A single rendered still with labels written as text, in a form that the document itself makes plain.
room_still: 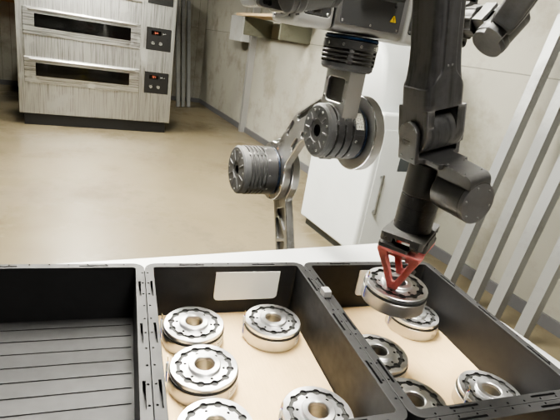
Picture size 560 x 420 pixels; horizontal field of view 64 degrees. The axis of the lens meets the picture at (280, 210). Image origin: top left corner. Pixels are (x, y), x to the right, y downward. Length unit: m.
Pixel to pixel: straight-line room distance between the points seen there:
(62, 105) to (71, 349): 5.34
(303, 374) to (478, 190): 0.40
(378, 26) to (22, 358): 0.98
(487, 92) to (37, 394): 3.12
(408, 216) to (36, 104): 5.60
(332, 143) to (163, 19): 5.03
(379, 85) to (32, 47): 4.14
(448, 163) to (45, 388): 0.63
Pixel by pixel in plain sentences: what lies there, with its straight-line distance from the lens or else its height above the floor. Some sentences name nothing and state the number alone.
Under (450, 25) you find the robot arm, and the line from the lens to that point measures 0.61.
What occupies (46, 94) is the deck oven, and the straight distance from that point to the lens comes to 6.02.
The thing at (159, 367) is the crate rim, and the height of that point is 0.93.
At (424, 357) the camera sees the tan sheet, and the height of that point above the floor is 0.83.
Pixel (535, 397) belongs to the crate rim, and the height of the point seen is 0.93.
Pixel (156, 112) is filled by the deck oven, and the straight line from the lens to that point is 6.13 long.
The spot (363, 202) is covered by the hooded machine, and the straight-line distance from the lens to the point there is 3.01.
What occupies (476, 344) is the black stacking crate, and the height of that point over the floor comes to 0.87.
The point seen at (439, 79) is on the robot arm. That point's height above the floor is 1.31.
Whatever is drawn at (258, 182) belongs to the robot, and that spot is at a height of 0.86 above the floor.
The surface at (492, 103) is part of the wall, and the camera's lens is 3.36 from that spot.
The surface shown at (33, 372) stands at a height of 0.83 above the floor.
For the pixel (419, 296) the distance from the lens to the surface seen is 0.74.
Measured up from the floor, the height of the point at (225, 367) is 0.86.
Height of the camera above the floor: 1.32
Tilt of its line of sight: 20 degrees down
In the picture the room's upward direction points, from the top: 9 degrees clockwise
